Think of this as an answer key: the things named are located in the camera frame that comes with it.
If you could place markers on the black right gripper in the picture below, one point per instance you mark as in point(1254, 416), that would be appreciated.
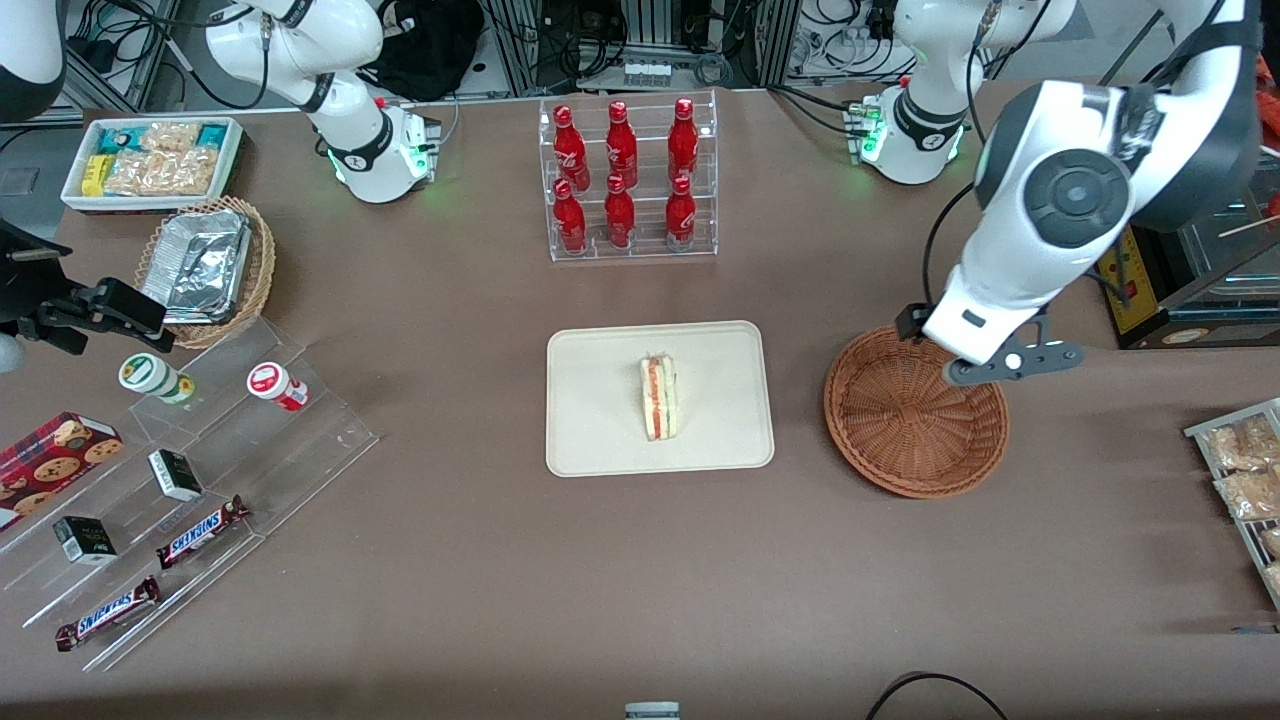
point(22, 282)

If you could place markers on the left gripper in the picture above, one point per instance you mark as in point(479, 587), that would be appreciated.
point(908, 323)

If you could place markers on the triangle sandwich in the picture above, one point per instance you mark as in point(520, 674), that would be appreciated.
point(660, 400)

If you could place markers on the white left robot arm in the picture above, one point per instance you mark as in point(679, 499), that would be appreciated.
point(1040, 130)

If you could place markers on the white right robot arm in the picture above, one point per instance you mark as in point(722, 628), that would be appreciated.
point(300, 45)

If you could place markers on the brown wicker basket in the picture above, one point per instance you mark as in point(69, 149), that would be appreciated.
point(910, 430)

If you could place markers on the light wicker basket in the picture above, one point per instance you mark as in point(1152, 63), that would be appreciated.
point(262, 260)

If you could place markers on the grey snack tray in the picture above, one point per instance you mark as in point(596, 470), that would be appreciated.
point(1205, 440)

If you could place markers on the beige rectangular tray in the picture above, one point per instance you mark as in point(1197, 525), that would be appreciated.
point(600, 400)

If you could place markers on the green lid sunflower cup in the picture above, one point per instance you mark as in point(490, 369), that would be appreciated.
point(150, 375)

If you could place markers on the white snack bin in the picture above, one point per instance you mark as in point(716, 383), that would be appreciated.
point(75, 200)

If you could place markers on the silver foil packet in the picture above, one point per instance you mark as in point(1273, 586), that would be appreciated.
point(200, 265)

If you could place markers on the yellow snack packet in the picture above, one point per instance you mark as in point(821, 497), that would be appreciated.
point(94, 175)

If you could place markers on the red tartan cookie box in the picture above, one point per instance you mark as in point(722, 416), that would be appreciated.
point(50, 460)

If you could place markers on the clear bag of crackers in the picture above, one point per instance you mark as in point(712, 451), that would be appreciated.
point(160, 172)
point(170, 137)

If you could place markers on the teal snack packet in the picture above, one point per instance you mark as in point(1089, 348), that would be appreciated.
point(120, 140)
point(210, 135)

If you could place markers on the small black carton box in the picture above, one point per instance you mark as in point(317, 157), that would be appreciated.
point(85, 540)
point(175, 475)

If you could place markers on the red lid white cup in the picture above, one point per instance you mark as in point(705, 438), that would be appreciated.
point(272, 385)

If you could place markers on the black appliance with yellow panel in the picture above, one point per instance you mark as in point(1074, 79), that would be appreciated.
point(1200, 290)

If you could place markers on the clear acrylic stepped stand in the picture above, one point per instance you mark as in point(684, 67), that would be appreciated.
point(300, 440)

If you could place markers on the clear bag of pastries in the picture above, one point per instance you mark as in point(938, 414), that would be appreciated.
point(1272, 542)
point(1240, 445)
point(1252, 494)

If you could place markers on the Snickers chocolate bar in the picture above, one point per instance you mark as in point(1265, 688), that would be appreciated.
point(203, 530)
point(107, 613)

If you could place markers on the thin wooden skewer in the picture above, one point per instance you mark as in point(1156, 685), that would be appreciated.
point(1250, 226)

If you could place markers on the red cola bottle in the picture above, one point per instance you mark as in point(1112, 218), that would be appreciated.
point(621, 145)
point(680, 215)
point(683, 140)
point(568, 145)
point(570, 220)
point(619, 215)

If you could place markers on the orange red object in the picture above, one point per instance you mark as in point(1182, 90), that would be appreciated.
point(1270, 100)

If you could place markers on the clear acrylic bottle rack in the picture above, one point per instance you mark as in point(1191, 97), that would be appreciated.
point(645, 250)

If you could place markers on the black bag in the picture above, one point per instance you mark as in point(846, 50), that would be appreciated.
point(430, 45)

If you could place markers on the white power strip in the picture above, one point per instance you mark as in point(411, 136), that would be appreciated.
point(647, 73)

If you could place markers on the small grey white device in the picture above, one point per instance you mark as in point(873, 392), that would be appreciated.
point(652, 711)

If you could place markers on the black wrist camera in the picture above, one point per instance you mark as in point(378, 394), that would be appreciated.
point(908, 322)

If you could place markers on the aluminium frame rack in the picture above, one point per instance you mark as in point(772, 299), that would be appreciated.
point(560, 40)

